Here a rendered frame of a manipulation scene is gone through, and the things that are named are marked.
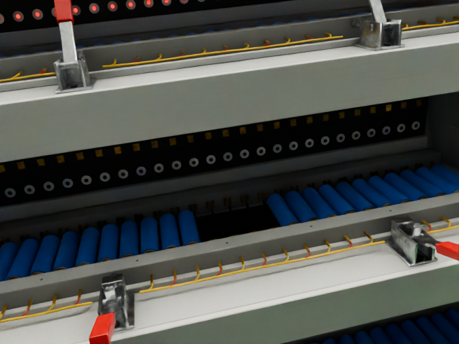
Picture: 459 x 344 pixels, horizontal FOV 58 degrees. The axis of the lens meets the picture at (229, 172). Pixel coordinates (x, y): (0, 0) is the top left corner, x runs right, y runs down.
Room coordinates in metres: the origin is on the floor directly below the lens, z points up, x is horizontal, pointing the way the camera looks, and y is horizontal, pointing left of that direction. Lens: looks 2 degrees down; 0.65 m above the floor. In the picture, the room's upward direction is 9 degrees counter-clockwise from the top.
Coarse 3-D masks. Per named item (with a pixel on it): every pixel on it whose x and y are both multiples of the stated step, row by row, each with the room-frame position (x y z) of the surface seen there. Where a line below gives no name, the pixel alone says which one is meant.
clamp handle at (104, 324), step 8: (112, 288) 0.32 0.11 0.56; (112, 296) 0.32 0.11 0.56; (112, 304) 0.32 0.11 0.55; (104, 312) 0.30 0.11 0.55; (112, 312) 0.30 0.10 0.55; (96, 320) 0.28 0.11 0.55; (104, 320) 0.28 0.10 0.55; (112, 320) 0.28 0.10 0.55; (96, 328) 0.27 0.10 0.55; (104, 328) 0.27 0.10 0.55; (112, 328) 0.28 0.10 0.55; (96, 336) 0.26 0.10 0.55; (104, 336) 0.26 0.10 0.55
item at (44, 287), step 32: (320, 224) 0.39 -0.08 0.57; (352, 224) 0.39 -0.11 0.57; (384, 224) 0.40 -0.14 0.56; (160, 256) 0.37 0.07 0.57; (192, 256) 0.37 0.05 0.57; (224, 256) 0.37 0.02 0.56; (256, 256) 0.38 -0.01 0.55; (288, 256) 0.37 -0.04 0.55; (320, 256) 0.37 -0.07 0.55; (0, 288) 0.35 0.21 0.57; (32, 288) 0.35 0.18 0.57; (64, 288) 0.35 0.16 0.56; (96, 288) 0.36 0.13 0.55; (160, 288) 0.35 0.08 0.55; (0, 320) 0.33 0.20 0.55
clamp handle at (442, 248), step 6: (414, 228) 0.36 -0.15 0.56; (420, 228) 0.36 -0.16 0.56; (414, 234) 0.36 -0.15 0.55; (414, 240) 0.36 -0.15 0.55; (420, 240) 0.35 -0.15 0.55; (426, 240) 0.35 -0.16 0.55; (432, 240) 0.35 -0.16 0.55; (432, 246) 0.34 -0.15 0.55; (438, 246) 0.33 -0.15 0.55; (444, 246) 0.32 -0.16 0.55; (450, 246) 0.32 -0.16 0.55; (456, 246) 0.32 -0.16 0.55; (438, 252) 0.33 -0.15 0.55; (444, 252) 0.32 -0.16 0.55; (450, 252) 0.31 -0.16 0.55; (456, 252) 0.31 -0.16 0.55; (456, 258) 0.31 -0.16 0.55
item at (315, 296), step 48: (384, 144) 0.52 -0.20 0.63; (96, 192) 0.47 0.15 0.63; (144, 192) 0.48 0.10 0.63; (192, 288) 0.36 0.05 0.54; (240, 288) 0.36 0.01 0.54; (288, 288) 0.35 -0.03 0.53; (336, 288) 0.34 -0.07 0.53; (384, 288) 0.35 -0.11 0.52; (432, 288) 0.36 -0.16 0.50; (0, 336) 0.33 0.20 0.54; (48, 336) 0.32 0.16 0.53; (144, 336) 0.32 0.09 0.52; (192, 336) 0.33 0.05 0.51; (240, 336) 0.34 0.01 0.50; (288, 336) 0.35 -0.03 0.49
